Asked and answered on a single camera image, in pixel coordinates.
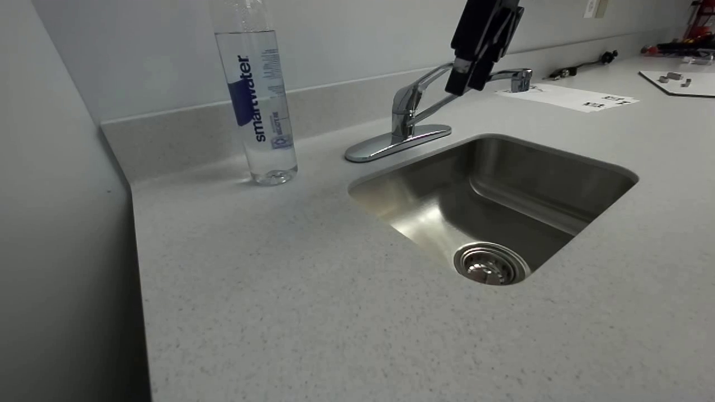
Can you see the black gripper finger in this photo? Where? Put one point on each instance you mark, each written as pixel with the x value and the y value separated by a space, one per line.
pixel 505 30
pixel 471 41

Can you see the chrome sink faucet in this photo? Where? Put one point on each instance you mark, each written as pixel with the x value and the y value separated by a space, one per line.
pixel 403 111

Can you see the stainless steel sink basin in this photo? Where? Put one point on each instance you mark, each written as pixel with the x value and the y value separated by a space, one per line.
pixel 521 193

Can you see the black hand tool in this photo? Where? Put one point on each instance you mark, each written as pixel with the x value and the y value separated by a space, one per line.
pixel 584 66

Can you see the white paper sheet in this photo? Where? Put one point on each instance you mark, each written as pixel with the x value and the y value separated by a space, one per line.
pixel 573 97

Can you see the red equipment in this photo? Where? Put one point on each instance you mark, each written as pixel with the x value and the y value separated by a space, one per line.
pixel 688 37

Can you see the dark mat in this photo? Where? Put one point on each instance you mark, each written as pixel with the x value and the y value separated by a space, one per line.
pixel 688 83

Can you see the metal drain strainer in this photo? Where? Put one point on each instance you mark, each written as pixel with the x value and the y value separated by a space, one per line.
pixel 489 264

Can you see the clear smartwater bottle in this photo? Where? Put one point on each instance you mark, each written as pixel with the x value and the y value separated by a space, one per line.
pixel 258 111

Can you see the white wall outlet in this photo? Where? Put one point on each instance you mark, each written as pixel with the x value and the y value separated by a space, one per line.
pixel 594 7

